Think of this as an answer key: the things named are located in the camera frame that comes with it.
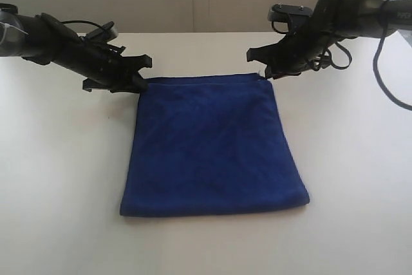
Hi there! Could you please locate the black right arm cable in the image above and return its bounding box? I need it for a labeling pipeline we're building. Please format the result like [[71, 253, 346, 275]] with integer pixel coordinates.
[[321, 0, 412, 110]]

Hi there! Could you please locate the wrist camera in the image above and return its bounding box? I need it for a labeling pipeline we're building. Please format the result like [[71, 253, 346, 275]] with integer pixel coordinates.
[[267, 3, 313, 35], [85, 21, 118, 43]]

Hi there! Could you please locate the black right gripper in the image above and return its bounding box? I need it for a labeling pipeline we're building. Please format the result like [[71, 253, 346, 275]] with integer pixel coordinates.
[[246, 0, 341, 79]]

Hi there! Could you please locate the blue towel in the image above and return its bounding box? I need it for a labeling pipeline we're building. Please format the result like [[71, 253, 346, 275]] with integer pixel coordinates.
[[120, 73, 310, 218]]

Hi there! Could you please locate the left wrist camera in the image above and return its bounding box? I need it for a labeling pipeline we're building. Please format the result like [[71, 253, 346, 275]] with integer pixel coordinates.
[[85, 21, 118, 43]]

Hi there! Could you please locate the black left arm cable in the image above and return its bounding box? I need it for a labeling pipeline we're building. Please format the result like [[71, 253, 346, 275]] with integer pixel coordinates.
[[61, 19, 104, 30]]

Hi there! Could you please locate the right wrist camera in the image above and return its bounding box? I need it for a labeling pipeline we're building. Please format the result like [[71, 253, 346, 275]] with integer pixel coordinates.
[[267, 3, 313, 35]]

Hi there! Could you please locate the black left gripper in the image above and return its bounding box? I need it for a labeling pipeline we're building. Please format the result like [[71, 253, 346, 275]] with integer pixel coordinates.
[[41, 13, 152, 93]]

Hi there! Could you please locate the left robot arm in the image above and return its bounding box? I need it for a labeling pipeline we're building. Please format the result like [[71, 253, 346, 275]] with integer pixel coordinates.
[[1, 3, 152, 93]]

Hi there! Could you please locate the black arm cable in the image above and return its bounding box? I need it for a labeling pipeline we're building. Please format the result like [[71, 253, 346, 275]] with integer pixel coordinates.
[[61, 19, 104, 30], [321, 0, 412, 110]]

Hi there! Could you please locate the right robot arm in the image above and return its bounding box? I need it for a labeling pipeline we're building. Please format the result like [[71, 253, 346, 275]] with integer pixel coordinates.
[[246, 0, 411, 79]]

